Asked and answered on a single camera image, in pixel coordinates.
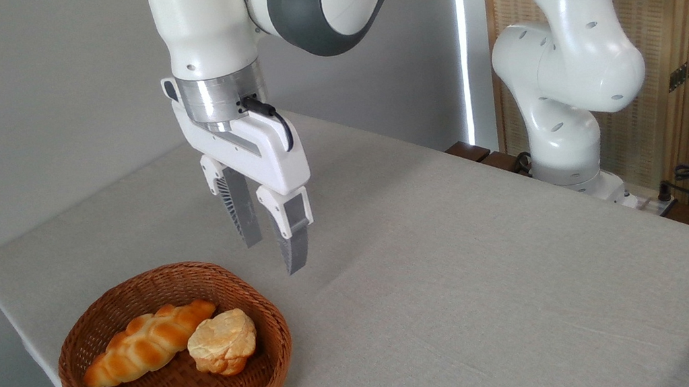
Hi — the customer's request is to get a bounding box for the dark brown wooden block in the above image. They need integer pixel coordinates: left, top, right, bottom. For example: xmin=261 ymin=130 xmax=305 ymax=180
xmin=479 ymin=147 xmax=533 ymax=184
xmin=445 ymin=138 xmax=492 ymax=167

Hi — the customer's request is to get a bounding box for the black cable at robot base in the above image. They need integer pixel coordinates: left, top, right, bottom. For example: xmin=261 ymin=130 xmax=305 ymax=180
xmin=510 ymin=151 xmax=535 ymax=176

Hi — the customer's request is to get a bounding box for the white power strip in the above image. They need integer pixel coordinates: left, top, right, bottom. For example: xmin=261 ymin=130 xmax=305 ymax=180
xmin=622 ymin=184 xmax=680 ymax=221

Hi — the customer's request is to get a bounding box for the metal screen hinge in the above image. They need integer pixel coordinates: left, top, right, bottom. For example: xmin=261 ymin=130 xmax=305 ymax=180
xmin=665 ymin=50 xmax=689 ymax=92

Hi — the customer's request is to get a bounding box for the round pale bread bun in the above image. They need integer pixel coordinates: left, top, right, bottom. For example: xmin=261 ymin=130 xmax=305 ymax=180
xmin=183 ymin=306 xmax=262 ymax=381

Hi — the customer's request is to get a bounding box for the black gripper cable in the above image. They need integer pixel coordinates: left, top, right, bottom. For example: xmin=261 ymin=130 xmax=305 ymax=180
xmin=239 ymin=90 xmax=297 ymax=159

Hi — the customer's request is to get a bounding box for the grey tablecloth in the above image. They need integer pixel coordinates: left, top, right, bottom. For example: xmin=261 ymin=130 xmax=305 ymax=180
xmin=0 ymin=60 xmax=689 ymax=387

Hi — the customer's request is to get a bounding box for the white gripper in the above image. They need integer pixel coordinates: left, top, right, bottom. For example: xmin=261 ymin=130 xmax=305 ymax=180
xmin=161 ymin=61 xmax=324 ymax=289

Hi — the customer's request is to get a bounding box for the long braided bread loaf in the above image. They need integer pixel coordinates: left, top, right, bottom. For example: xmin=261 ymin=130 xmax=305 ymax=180
xmin=75 ymin=297 xmax=226 ymax=387

